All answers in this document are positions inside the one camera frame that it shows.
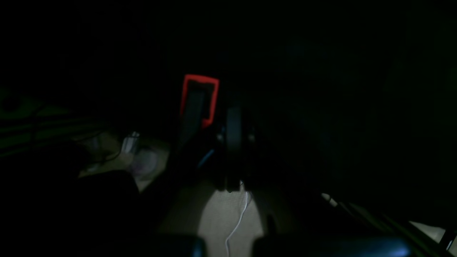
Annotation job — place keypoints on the red black clamp right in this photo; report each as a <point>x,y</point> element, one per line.
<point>198,105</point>

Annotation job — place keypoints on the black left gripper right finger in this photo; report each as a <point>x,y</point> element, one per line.
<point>298,221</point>

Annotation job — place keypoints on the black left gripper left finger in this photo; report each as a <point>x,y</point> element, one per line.
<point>205,149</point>

